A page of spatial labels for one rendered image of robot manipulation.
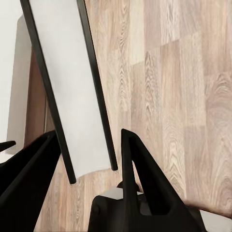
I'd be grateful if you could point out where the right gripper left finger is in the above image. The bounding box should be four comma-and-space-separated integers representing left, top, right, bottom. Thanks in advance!
0, 130, 62, 232

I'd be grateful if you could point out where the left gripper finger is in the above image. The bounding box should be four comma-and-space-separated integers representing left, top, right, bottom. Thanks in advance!
0, 141, 16, 152

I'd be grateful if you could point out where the hardback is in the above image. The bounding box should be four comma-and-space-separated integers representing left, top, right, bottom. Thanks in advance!
20, 0, 118, 185

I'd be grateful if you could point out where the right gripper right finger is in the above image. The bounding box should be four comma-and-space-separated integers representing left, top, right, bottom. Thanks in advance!
121, 128, 203, 232

